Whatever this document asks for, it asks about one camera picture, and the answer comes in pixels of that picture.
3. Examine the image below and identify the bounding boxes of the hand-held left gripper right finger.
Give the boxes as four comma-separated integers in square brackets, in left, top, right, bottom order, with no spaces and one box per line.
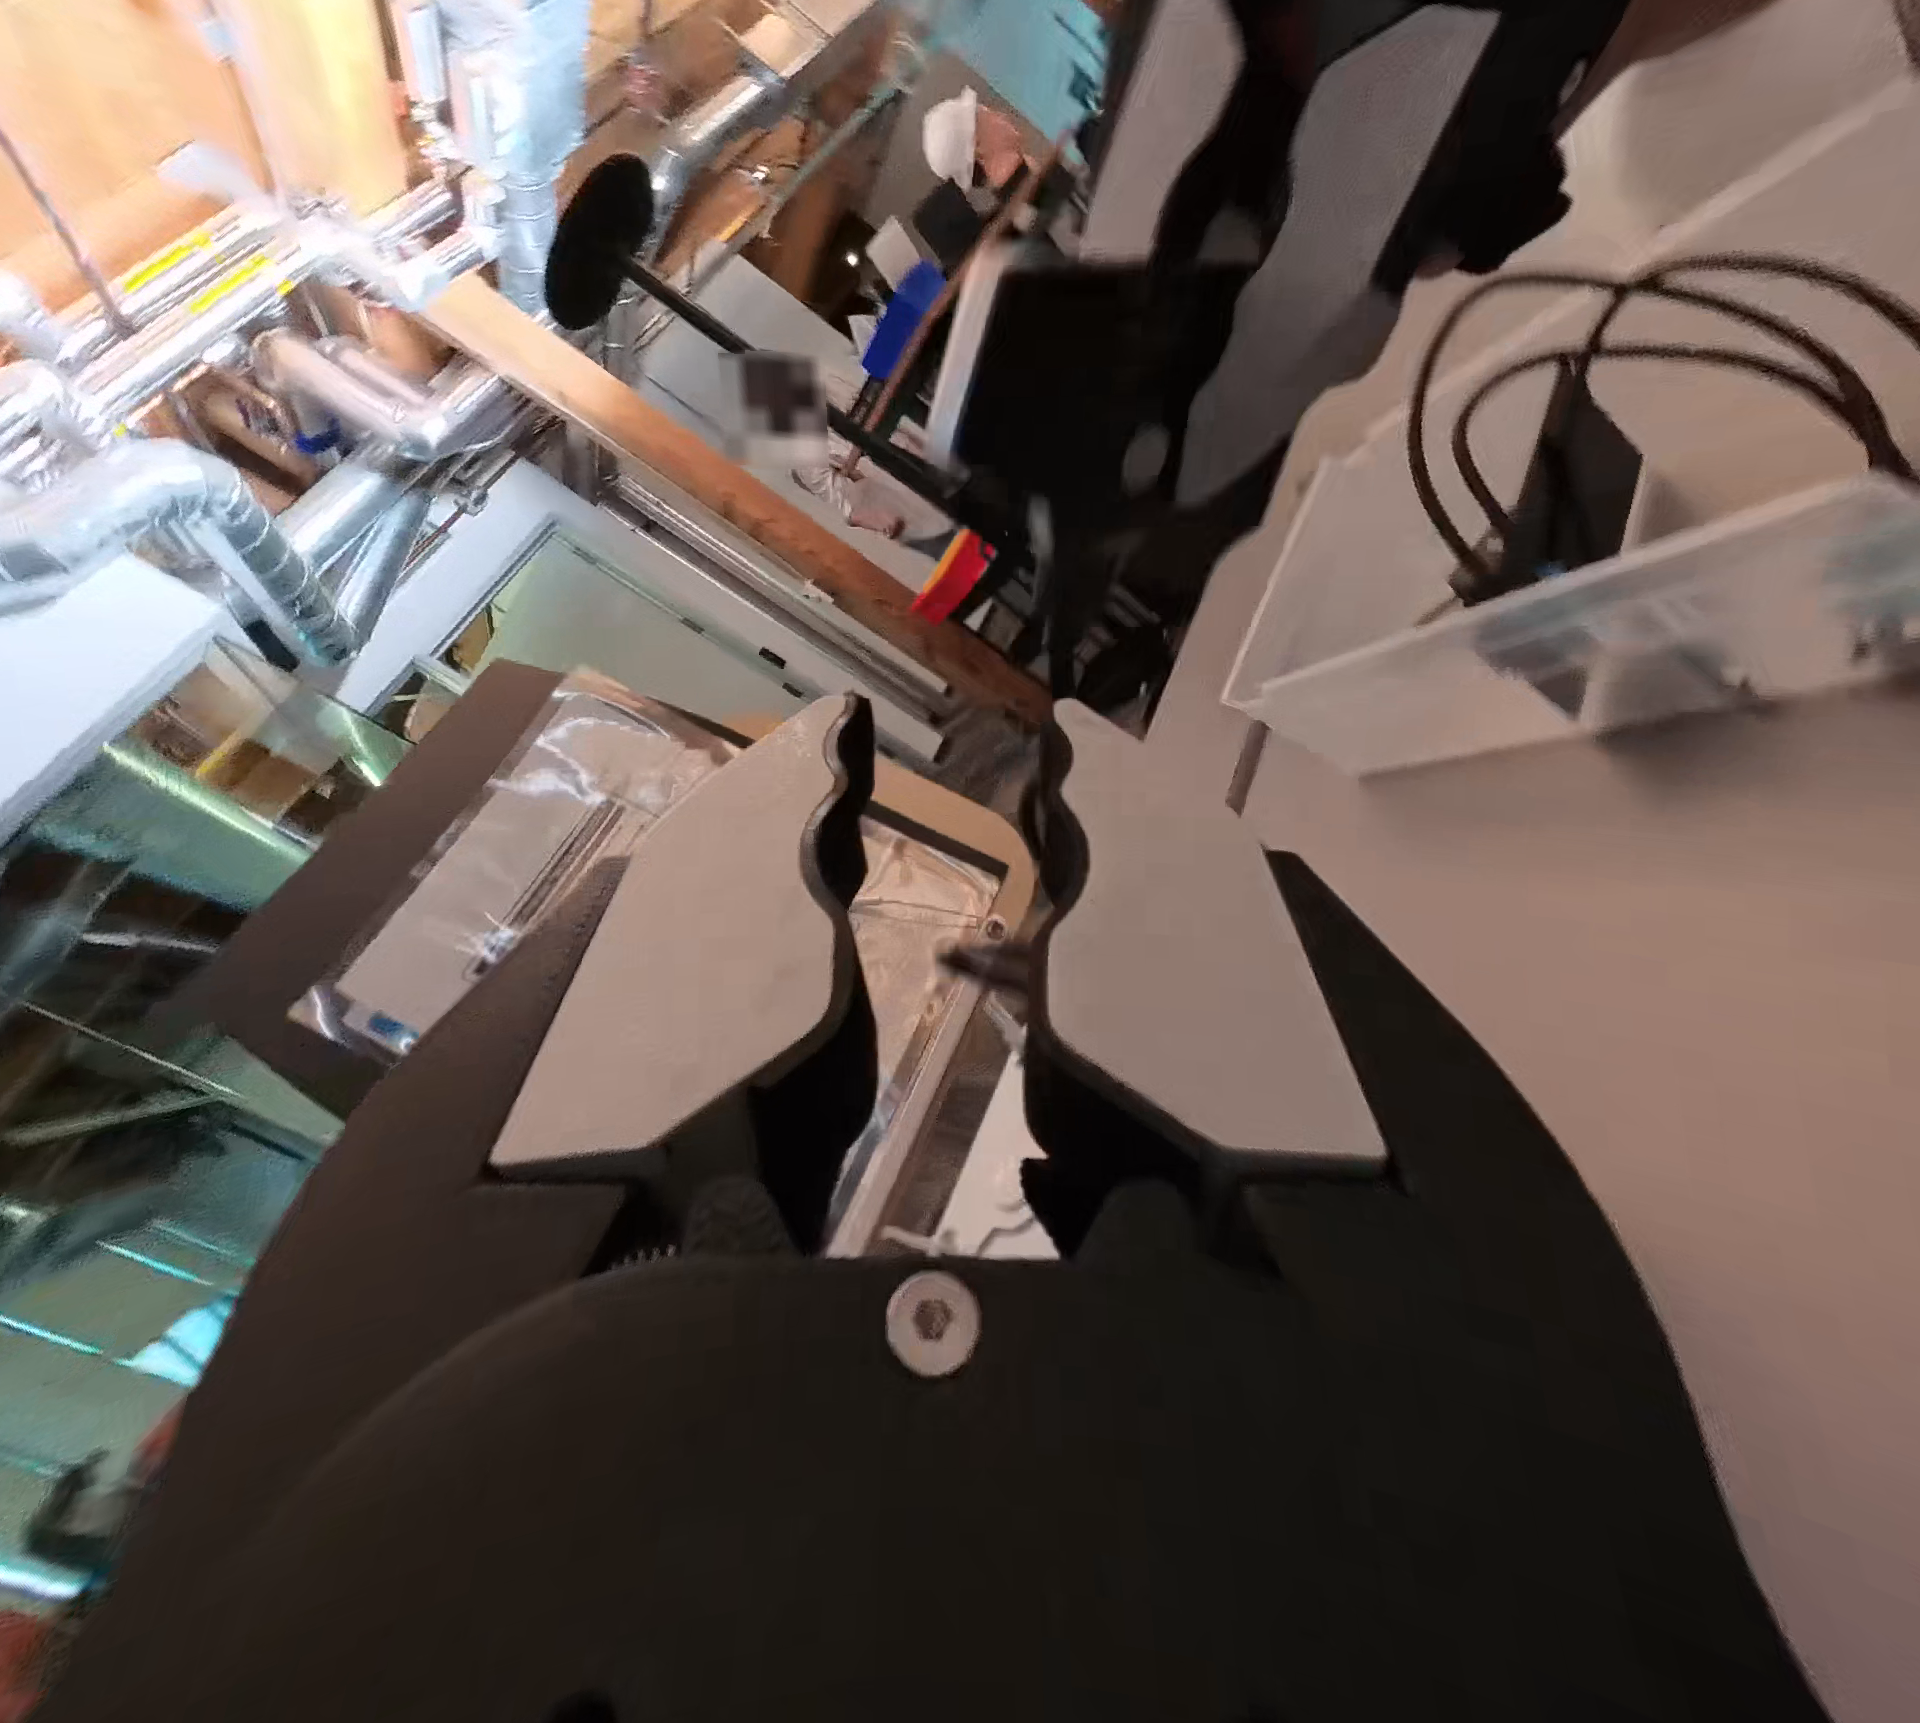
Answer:
[1017,699,1391,1183]

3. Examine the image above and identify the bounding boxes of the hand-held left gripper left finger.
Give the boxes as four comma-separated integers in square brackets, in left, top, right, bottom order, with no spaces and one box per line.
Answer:
[486,693,883,1183]

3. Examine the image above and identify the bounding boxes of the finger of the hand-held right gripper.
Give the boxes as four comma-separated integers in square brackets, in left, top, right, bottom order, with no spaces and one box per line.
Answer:
[1163,4,1504,509]
[1078,0,1251,267]

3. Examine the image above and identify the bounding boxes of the black capture box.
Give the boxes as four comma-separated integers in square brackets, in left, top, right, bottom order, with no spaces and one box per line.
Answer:
[1500,364,1647,589]

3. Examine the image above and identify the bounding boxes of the clear plastic organizer box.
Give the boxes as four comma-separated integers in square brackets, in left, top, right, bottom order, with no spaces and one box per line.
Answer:
[1221,78,1920,783]

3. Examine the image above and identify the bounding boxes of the blue bin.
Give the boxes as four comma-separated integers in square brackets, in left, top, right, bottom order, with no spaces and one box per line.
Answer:
[858,259,951,383]

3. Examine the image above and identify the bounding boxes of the white framed glass door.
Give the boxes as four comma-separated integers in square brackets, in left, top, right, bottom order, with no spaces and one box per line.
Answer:
[359,462,955,771]

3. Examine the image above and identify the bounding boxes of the red yellow plastic item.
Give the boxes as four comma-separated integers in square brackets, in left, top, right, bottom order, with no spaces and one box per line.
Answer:
[910,526,1004,627]

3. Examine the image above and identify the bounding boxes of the black round stand base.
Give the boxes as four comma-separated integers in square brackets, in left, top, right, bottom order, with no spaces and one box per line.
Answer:
[542,152,759,358]

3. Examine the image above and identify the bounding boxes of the insulated silver pipes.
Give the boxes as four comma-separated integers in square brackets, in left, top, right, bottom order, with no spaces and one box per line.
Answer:
[0,179,496,463]

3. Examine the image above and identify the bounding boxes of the vertical silver duct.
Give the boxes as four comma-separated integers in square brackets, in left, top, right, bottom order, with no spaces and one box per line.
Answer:
[406,0,602,314]

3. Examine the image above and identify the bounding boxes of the silver flexible air duct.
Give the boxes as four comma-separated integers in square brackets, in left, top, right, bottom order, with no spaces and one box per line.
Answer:
[0,438,368,667]

